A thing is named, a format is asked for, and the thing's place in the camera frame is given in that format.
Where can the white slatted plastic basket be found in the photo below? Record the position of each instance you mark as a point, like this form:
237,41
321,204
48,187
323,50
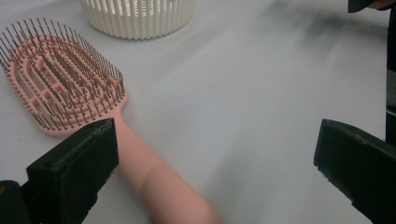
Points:
140,18

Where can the pink hairbrush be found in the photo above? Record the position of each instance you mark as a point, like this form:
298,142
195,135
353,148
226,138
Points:
62,84

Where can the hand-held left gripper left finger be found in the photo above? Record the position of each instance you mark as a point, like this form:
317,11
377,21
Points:
71,168

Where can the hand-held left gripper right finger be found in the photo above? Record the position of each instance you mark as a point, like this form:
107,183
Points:
358,161

